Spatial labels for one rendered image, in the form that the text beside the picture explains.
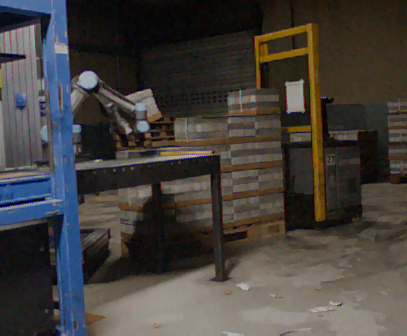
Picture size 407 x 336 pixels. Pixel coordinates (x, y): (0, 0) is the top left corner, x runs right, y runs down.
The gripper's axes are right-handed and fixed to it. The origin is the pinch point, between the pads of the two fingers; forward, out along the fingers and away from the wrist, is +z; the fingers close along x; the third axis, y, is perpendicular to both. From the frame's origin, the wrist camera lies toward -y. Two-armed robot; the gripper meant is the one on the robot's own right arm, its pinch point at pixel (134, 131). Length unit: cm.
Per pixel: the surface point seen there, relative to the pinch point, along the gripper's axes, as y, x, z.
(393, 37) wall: -67, -580, 446
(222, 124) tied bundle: -27, -76, 38
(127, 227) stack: -68, 29, 37
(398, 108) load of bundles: -152, -440, 311
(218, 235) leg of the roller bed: -77, -10, -62
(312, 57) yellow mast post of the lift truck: -9, -181, 48
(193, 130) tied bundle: -22, -52, 41
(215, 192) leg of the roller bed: -52, -19, -62
